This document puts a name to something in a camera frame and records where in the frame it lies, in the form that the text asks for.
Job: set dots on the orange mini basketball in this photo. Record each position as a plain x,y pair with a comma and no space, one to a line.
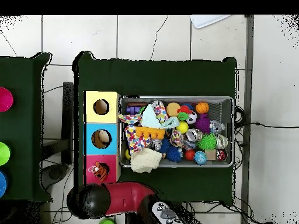
202,107

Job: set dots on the green round object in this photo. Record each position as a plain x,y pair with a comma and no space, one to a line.
107,222

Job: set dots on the metal mesh bin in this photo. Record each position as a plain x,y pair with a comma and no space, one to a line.
222,109

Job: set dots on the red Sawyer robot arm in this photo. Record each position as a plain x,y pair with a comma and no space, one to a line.
126,196

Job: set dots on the small soccer ball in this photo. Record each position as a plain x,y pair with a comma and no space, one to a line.
191,117

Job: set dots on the green bowl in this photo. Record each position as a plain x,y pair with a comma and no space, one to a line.
4,154

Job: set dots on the wooden box with three holes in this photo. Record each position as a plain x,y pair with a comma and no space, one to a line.
102,116

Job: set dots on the blue globe ball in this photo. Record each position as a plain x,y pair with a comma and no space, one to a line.
200,157

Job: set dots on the purple spiky ball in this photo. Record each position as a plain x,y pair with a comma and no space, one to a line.
203,123

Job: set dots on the white plastic tray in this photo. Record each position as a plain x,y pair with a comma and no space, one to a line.
208,21

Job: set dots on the orange striped tiger toy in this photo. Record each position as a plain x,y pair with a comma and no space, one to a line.
101,171

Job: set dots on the blue bowl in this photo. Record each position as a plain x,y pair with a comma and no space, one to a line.
2,184

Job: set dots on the grey round base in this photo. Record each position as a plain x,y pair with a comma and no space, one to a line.
56,173

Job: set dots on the orange building block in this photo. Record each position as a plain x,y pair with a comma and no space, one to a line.
149,133

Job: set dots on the colourful dotted cloth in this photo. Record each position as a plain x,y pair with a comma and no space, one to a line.
134,140

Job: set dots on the black metal stand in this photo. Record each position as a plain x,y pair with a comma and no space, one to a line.
67,116

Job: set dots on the cream waffle cloth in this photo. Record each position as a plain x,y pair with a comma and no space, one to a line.
144,162

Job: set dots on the orange foam disc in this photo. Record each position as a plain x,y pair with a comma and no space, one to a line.
172,109

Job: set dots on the dark green table cloth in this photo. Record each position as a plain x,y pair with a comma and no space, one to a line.
21,128
151,77

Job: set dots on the green spiky ball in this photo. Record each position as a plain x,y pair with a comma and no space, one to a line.
208,141

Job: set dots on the pink bowl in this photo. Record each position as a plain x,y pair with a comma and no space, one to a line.
5,99

